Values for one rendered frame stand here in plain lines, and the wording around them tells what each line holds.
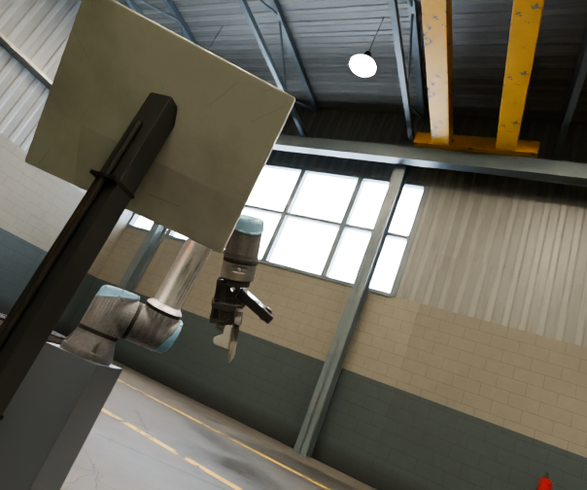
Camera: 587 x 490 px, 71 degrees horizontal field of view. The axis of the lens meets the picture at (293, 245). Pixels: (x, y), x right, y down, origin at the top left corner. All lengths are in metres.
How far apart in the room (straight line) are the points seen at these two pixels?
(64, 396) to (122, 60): 1.20
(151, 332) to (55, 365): 0.32
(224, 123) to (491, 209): 7.86
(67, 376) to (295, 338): 6.46
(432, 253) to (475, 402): 2.60
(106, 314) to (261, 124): 1.16
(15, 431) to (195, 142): 1.28
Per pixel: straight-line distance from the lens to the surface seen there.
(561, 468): 7.30
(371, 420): 7.30
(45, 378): 1.69
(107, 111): 0.72
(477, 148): 8.26
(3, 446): 1.74
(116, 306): 1.68
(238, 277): 1.05
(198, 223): 0.70
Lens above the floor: 0.76
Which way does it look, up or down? 19 degrees up
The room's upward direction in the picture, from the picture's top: 23 degrees clockwise
